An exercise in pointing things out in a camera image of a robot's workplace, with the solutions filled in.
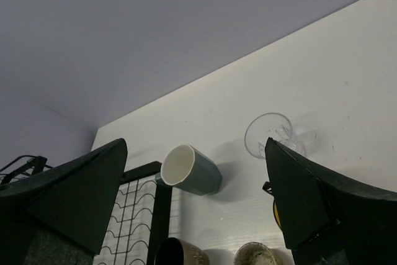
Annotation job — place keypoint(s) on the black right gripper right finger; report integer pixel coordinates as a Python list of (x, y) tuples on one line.
[(326, 217)]

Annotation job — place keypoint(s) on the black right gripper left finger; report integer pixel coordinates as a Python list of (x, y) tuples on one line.
[(60, 216)]

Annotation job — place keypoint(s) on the grey-blue ceramic mug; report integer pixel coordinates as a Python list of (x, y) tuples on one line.
[(189, 170)]

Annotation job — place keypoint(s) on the yellow mug black handle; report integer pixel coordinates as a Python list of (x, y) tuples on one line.
[(276, 214)]

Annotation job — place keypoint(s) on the beige speckled cup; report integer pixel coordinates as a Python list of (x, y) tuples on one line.
[(256, 253)]

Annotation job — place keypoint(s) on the brown mug black inside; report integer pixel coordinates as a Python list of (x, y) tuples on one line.
[(174, 251)]

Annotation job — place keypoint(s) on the black wire dish rack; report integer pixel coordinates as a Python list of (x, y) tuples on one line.
[(140, 216)]

